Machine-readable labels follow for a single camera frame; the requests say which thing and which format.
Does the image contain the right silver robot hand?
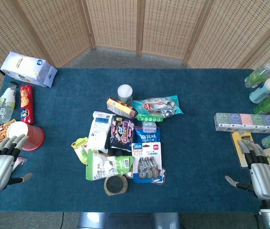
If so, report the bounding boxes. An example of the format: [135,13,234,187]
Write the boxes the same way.
[225,139,270,200]

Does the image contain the pink and black striped pack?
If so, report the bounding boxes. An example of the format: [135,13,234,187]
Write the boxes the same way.
[108,115,135,152]

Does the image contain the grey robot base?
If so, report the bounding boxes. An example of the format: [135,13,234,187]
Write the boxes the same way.
[77,212,181,229]

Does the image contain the small pink pack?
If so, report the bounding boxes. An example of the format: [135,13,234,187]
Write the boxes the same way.
[12,156,28,172]

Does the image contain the razor on yellow card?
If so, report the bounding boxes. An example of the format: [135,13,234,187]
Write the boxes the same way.
[231,131,255,168]

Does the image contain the red paper cup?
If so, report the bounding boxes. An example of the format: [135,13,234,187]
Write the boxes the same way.
[7,121,45,151]

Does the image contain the multicolour tissue pack row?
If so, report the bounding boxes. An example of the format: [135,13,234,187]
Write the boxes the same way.
[213,112,270,134]

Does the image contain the clear bottle with black cap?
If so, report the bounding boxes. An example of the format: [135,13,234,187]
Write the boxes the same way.
[0,81,18,124]

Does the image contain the blue table mat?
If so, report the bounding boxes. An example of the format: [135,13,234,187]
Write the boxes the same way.
[0,68,270,213]

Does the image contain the red cracker pack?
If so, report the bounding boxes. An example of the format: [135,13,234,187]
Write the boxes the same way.
[20,84,35,125]

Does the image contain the green drink can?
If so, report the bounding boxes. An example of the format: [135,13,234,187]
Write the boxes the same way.
[253,93,270,115]

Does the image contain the yellow-green lip balm card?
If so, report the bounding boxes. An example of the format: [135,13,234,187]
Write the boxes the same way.
[71,137,89,165]

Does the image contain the light blue bottle white cap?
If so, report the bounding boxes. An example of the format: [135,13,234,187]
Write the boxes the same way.
[249,75,270,104]

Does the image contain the green and white pouch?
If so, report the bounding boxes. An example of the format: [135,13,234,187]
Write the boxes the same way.
[85,149,135,181]

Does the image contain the green drink bottle white cap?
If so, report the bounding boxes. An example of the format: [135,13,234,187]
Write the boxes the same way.
[244,62,270,88]

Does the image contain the white pouch with blue label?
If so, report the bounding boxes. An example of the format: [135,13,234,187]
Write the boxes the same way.
[87,111,116,154]

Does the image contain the blue correction tape blister pack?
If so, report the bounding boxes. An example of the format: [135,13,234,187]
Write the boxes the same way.
[132,142,166,184]

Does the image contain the blue snack bag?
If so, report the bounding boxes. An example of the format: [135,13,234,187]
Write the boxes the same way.
[134,126,161,145]

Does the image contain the small lavender box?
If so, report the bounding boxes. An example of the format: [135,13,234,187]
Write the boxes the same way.
[141,121,157,133]

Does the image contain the teal fish snack bag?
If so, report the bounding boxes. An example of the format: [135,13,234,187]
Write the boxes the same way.
[132,95,184,119]

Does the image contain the green gum pack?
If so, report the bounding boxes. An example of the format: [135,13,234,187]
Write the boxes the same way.
[135,113,166,123]

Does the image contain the orange and brown box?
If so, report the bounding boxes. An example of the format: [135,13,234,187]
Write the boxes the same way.
[106,96,138,119]

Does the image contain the white lidded jar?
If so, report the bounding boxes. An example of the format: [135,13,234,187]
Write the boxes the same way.
[117,84,134,105]

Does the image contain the woven bamboo folding screen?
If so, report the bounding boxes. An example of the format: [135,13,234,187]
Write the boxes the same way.
[0,0,270,131]

